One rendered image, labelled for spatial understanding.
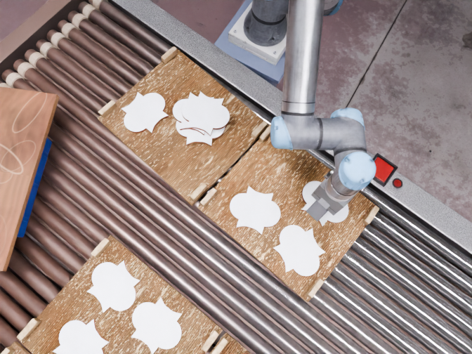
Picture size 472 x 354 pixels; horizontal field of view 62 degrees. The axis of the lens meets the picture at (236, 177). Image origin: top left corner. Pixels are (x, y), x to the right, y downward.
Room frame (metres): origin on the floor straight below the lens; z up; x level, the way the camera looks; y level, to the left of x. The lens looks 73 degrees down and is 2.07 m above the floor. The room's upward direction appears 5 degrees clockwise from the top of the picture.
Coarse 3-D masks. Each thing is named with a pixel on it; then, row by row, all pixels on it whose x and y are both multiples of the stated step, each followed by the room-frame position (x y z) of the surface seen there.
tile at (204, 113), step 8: (200, 96) 0.59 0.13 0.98; (184, 104) 0.56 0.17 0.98; (192, 104) 0.56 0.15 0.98; (200, 104) 0.56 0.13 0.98; (208, 104) 0.56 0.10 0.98; (216, 104) 0.56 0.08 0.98; (184, 112) 0.53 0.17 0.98; (192, 112) 0.53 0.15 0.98; (200, 112) 0.53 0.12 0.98; (208, 112) 0.53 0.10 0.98; (216, 112) 0.54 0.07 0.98; (224, 112) 0.54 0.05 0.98; (192, 120) 0.50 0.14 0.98; (200, 120) 0.51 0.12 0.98; (208, 120) 0.51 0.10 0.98; (216, 120) 0.51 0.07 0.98; (224, 120) 0.51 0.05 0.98; (192, 128) 0.48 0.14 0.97; (200, 128) 0.48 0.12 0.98; (208, 128) 0.48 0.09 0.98; (216, 128) 0.49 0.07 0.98
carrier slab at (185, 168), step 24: (168, 72) 0.69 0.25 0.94; (192, 72) 0.70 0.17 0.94; (168, 96) 0.60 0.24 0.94; (216, 96) 0.62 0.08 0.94; (120, 120) 0.51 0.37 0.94; (168, 120) 0.52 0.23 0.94; (240, 120) 0.54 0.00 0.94; (144, 144) 0.43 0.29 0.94; (168, 144) 0.44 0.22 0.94; (192, 144) 0.45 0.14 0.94; (216, 144) 0.45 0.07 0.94; (240, 144) 0.46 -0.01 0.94; (168, 168) 0.36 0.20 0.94; (192, 168) 0.37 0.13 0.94; (216, 168) 0.38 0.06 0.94
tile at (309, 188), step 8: (312, 184) 0.35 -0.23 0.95; (304, 192) 0.32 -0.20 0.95; (312, 192) 0.32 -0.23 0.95; (304, 200) 0.30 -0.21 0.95; (312, 200) 0.30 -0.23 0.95; (304, 208) 0.27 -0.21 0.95; (344, 208) 0.28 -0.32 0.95; (328, 216) 0.25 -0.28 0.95; (336, 216) 0.26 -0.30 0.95; (344, 216) 0.26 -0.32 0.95; (320, 224) 0.23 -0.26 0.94
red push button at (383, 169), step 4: (376, 160) 0.45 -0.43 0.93; (380, 160) 0.45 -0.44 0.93; (376, 164) 0.43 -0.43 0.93; (380, 164) 0.43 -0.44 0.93; (384, 164) 0.44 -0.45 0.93; (388, 164) 0.44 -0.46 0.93; (376, 168) 0.42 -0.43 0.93; (380, 168) 0.42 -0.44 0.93; (384, 168) 0.42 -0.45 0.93; (388, 168) 0.43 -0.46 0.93; (392, 168) 0.43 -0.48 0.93; (376, 172) 0.41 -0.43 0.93; (380, 172) 0.41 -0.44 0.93; (384, 172) 0.41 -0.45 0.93; (388, 172) 0.41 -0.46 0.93; (376, 176) 0.39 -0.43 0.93; (380, 176) 0.40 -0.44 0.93; (384, 176) 0.40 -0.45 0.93; (384, 180) 0.39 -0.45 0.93
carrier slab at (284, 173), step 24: (264, 144) 0.47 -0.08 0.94; (240, 168) 0.38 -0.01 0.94; (264, 168) 0.39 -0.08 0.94; (288, 168) 0.40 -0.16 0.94; (312, 168) 0.40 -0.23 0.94; (240, 192) 0.31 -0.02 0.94; (264, 192) 0.31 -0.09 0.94; (288, 192) 0.32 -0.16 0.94; (216, 216) 0.23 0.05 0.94; (288, 216) 0.25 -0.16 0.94; (360, 216) 0.26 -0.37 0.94; (240, 240) 0.17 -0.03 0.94; (264, 240) 0.17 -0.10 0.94; (336, 240) 0.19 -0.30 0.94; (264, 264) 0.10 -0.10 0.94; (336, 264) 0.12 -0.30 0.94
